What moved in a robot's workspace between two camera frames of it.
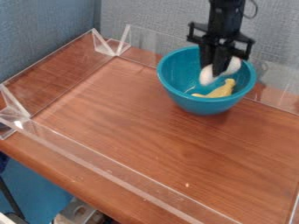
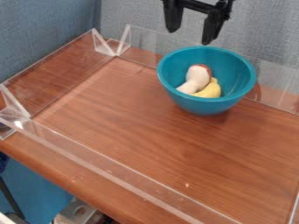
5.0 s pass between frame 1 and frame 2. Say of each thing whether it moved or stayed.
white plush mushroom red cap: moved
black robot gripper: moved
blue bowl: stayed
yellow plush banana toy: moved
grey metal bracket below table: stayed
